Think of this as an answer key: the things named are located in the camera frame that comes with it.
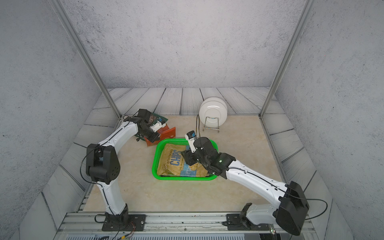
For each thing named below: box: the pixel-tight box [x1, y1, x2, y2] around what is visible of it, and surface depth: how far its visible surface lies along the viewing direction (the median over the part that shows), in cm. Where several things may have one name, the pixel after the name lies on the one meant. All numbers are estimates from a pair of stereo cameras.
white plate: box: [198, 96, 228, 128], surface depth 106 cm
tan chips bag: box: [157, 143, 209, 177], surface depth 84 cm
